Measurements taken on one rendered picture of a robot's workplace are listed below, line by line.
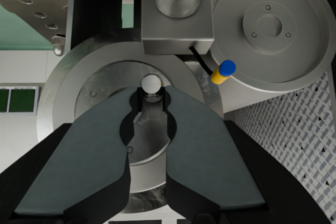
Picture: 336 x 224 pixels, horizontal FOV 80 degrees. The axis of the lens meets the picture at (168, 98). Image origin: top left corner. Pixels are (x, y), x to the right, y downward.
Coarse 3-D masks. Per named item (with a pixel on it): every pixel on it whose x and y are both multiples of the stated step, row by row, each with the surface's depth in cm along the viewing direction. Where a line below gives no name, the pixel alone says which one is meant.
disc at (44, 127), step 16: (112, 32) 17; (128, 32) 17; (80, 48) 17; (96, 48) 17; (64, 64) 16; (192, 64) 17; (48, 80) 16; (208, 80) 17; (48, 96) 16; (208, 96) 16; (48, 112) 16; (48, 128) 16; (144, 192) 15; (160, 192) 15; (128, 208) 15; (144, 208) 15
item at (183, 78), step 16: (112, 48) 16; (128, 48) 16; (80, 64) 16; (96, 64) 16; (160, 64) 16; (176, 64) 16; (64, 80) 15; (80, 80) 15; (176, 80) 16; (192, 80) 16; (64, 96) 15; (192, 96) 16; (64, 112) 15; (160, 160) 15; (144, 176) 14; (160, 176) 14
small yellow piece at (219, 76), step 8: (192, 48) 14; (200, 56) 14; (200, 64) 14; (224, 64) 11; (232, 64) 11; (208, 72) 14; (216, 72) 12; (224, 72) 11; (232, 72) 11; (216, 80) 12
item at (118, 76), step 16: (112, 64) 15; (128, 64) 15; (144, 64) 15; (96, 80) 14; (112, 80) 14; (128, 80) 14; (80, 96) 14; (96, 96) 14; (80, 112) 14; (144, 112) 14; (160, 112) 14; (144, 128) 14; (160, 128) 14; (128, 144) 14; (144, 144) 14; (160, 144) 14; (144, 160) 14
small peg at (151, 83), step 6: (144, 78) 12; (150, 78) 12; (156, 78) 12; (144, 84) 12; (150, 84) 12; (156, 84) 12; (162, 84) 12; (144, 90) 11; (150, 90) 12; (156, 90) 12; (144, 96) 13; (150, 96) 12; (156, 96) 12; (150, 102) 14
